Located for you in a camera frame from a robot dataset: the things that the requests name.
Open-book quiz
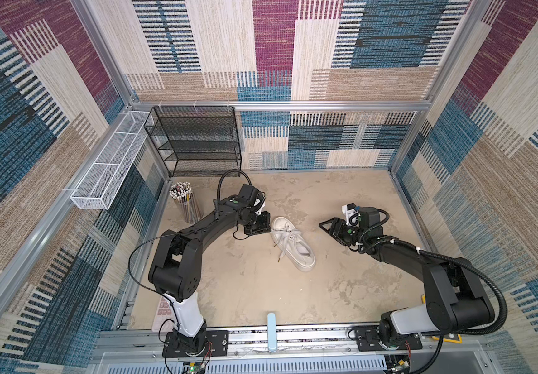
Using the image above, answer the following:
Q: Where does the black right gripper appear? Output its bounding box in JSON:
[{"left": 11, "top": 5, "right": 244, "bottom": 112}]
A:
[{"left": 318, "top": 217, "right": 367, "bottom": 246}]

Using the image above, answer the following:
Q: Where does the white canvas sneaker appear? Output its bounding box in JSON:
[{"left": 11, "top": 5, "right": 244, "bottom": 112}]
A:
[{"left": 271, "top": 217, "right": 316, "bottom": 272}]

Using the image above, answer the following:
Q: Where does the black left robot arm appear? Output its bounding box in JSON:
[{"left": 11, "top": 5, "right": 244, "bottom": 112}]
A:
[{"left": 148, "top": 184, "right": 271, "bottom": 352}]

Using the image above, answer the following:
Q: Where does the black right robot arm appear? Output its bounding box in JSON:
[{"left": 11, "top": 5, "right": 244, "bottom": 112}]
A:
[{"left": 319, "top": 204, "right": 507, "bottom": 348}]

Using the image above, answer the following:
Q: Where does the clear tube of coloured pencils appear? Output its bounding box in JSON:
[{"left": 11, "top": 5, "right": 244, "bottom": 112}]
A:
[{"left": 169, "top": 182, "right": 201, "bottom": 224}]

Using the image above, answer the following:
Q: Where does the pink white flat device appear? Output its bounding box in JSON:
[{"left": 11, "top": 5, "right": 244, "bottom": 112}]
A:
[{"left": 151, "top": 297, "right": 175, "bottom": 333}]

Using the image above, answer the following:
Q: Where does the yellow calculator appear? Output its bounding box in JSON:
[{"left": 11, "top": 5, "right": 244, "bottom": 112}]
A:
[{"left": 430, "top": 333, "right": 462, "bottom": 344}]

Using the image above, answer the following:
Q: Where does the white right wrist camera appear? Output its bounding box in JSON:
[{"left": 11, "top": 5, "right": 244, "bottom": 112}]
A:
[{"left": 342, "top": 203, "right": 360, "bottom": 226}]

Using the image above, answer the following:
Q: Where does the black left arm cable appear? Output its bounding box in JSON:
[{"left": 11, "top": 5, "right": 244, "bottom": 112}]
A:
[{"left": 214, "top": 169, "right": 266, "bottom": 221}]

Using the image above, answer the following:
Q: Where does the black wire mesh shelf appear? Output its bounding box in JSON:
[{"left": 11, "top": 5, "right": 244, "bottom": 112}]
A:
[{"left": 144, "top": 106, "right": 242, "bottom": 177}]

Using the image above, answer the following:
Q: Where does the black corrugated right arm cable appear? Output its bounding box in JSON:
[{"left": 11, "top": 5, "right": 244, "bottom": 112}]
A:
[{"left": 357, "top": 207, "right": 508, "bottom": 336}]

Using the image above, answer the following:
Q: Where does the light blue handle bar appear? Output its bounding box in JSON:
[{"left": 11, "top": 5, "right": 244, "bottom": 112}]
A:
[{"left": 267, "top": 313, "right": 278, "bottom": 353}]

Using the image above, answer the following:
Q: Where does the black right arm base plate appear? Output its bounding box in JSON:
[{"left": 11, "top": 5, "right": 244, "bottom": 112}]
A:
[{"left": 348, "top": 324, "right": 423, "bottom": 352}]

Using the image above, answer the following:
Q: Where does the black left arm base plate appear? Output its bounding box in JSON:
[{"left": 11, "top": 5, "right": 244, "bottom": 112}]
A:
[{"left": 161, "top": 330, "right": 229, "bottom": 358}]

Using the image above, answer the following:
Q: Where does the white wire mesh basket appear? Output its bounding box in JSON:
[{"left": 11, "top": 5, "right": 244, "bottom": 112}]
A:
[{"left": 70, "top": 112, "right": 148, "bottom": 210}]

